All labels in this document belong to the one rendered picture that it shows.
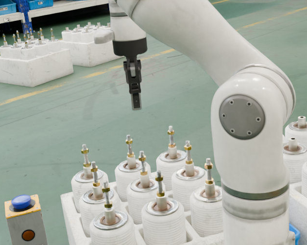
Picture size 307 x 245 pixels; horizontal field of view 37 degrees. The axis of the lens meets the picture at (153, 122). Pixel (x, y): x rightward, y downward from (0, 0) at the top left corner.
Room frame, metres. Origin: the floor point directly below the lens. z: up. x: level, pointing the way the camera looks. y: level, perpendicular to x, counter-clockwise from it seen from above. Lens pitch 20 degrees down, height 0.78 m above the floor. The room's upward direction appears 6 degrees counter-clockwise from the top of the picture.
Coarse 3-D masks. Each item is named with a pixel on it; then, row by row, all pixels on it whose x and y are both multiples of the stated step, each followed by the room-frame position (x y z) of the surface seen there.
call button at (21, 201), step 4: (16, 196) 0.87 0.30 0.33; (20, 196) 0.87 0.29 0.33; (24, 196) 0.86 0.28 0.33; (28, 196) 0.86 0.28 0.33; (12, 200) 0.85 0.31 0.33; (16, 200) 0.85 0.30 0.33; (20, 200) 0.85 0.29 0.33; (24, 200) 0.85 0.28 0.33; (28, 200) 0.85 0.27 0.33; (12, 204) 0.84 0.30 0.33; (16, 204) 0.84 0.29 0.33; (20, 204) 0.84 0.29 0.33; (24, 204) 0.84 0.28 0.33; (28, 204) 0.85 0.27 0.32; (16, 208) 0.84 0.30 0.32; (20, 208) 0.84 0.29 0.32
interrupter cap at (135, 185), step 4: (136, 180) 1.04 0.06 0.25; (152, 180) 1.03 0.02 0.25; (132, 184) 1.02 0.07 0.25; (136, 184) 1.02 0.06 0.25; (140, 184) 1.02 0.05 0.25; (152, 184) 1.01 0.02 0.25; (156, 184) 1.00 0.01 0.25; (132, 188) 0.99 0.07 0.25; (136, 188) 0.99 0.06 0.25; (140, 188) 0.99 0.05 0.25; (144, 188) 0.99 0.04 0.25; (148, 188) 0.99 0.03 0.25; (152, 188) 0.99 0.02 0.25; (156, 188) 0.99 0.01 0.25
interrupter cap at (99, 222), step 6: (120, 210) 0.90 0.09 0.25; (96, 216) 0.88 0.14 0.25; (102, 216) 0.88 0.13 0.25; (120, 216) 0.88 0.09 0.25; (126, 216) 0.87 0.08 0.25; (96, 222) 0.86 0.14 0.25; (102, 222) 0.86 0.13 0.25; (114, 222) 0.86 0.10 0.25; (120, 222) 0.85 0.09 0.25; (126, 222) 0.85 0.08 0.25; (102, 228) 0.83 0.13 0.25; (108, 228) 0.83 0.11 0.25; (114, 228) 0.83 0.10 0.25
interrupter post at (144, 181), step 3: (141, 177) 1.00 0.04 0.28; (144, 177) 1.00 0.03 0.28; (147, 177) 1.00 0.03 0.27; (141, 180) 1.00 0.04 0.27; (144, 180) 1.00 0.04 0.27; (147, 180) 1.00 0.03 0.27; (141, 183) 1.01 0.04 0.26; (144, 183) 1.00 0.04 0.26; (147, 183) 1.00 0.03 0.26; (141, 186) 1.01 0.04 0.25; (144, 186) 1.00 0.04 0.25; (147, 186) 1.00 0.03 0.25
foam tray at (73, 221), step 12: (72, 192) 1.15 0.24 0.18; (168, 192) 1.09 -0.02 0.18; (72, 204) 1.08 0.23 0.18; (120, 204) 1.05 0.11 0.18; (72, 216) 1.02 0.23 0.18; (72, 228) 0.96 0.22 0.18; (192, 228) 0.91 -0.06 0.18; (72, 240) 0.98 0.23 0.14; (84, 240) 0.91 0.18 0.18; (192, 240) 0.87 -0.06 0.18; (204, 240) 0.86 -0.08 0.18; (216, 240) 0.86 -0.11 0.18
